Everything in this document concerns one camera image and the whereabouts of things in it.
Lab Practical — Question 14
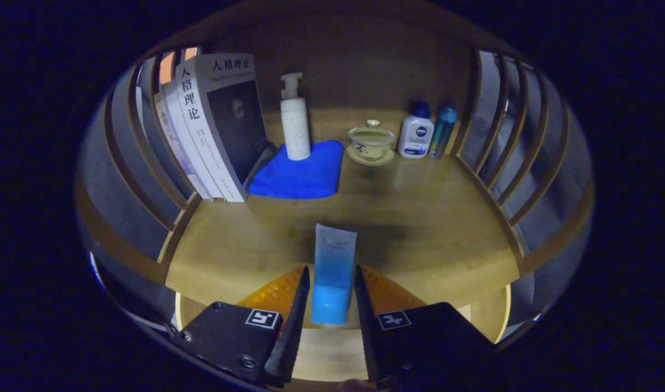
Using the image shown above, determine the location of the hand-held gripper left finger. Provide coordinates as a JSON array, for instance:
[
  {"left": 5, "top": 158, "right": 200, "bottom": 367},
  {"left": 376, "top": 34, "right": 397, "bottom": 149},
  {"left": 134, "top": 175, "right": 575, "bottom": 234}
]
[{"left": 172, "top": 265, "right": 311, "bottom": 388}]

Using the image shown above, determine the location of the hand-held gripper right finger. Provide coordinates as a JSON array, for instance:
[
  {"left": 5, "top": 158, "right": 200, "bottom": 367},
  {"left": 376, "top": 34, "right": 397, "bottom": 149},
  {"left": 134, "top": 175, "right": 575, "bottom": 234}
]
[{"left": 354, "top": 264, "right": 496, "bottom": 384}]

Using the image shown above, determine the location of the blue tube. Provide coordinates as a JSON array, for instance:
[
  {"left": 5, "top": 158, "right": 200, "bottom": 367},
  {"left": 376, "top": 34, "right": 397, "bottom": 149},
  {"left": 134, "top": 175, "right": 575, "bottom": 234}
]
[{"left": 310, "top": 223, "right": 358, "bottom": 326}]

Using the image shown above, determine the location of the wooden countertop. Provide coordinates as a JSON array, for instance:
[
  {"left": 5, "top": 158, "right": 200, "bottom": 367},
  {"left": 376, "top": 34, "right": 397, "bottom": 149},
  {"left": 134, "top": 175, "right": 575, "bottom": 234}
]
[{"left": 165, "top": 106, "right": 521, "bottom": 308}]

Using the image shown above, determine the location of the wooden cabinet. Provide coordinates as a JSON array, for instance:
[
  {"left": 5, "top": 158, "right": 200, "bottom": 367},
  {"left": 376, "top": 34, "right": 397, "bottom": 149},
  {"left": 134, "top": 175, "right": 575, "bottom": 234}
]
[{"left": 74, "top": 0, "right": 594, "bottom": 382}]

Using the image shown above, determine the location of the blue cloth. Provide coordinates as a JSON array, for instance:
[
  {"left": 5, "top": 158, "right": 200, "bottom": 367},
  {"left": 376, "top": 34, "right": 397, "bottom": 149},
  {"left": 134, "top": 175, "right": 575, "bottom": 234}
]
[{"left": 248, "top": 140, "right": 345, "bottom": 200}]

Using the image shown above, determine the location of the ceramic lidded tea cup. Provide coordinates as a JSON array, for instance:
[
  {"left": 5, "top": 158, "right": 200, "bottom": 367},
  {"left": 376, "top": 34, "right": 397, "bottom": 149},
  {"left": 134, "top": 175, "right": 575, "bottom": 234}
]
[{"left": 346, "top": 119, "right": 397, "bottom": 167}]

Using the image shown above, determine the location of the white lotion bottle blue cap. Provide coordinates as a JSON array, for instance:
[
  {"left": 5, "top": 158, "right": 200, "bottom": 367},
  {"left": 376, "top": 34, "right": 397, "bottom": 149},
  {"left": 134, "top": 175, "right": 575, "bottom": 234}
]
[{"left": 397, "top": 102, "right": 435, "bottom": 159}]

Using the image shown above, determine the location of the white pump bottle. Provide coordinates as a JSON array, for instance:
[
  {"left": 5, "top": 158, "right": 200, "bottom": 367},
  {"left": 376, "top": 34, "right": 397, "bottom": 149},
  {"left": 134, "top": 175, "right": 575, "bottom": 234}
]
[{"left": 280, "top": 72, "right": 312, "bottom": 161}]

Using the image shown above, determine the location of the teal bottle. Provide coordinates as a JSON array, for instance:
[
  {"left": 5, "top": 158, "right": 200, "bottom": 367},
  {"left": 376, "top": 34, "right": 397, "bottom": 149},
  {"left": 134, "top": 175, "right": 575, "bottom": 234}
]
[{"left": 429, "top": 106, "right": 459, "bottom": 160}]

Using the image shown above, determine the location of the purple and white book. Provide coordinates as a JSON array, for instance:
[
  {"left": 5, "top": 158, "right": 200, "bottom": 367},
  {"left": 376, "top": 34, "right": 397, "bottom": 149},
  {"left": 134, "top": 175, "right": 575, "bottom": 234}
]
[{"left": 154, "top": 93, "right": 213, "bottom": 200}]

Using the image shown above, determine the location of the white book with portrait cover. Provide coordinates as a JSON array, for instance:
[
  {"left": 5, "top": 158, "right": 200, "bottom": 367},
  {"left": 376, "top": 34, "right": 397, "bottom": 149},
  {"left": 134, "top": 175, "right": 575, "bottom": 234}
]
[{"left": 174, "top": 53, "right": 270, "bottom": 203}]

